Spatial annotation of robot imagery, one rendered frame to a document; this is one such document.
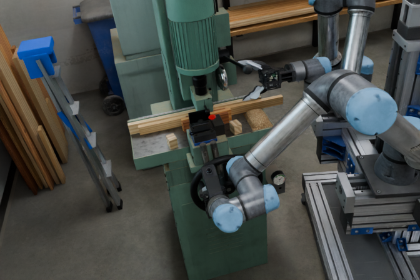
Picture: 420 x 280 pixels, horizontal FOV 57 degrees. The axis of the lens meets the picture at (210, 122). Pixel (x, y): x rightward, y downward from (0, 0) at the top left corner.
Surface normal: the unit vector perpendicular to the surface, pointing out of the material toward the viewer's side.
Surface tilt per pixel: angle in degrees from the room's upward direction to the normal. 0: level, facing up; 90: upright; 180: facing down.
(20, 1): 90
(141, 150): 0
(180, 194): 90
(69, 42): 90
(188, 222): 90
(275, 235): 0
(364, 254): 0
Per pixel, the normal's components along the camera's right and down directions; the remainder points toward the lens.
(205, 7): 0.64, 0.38
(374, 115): 0.19, 0.45
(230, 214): 0.16, 0.06
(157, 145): -0.10, -0.82
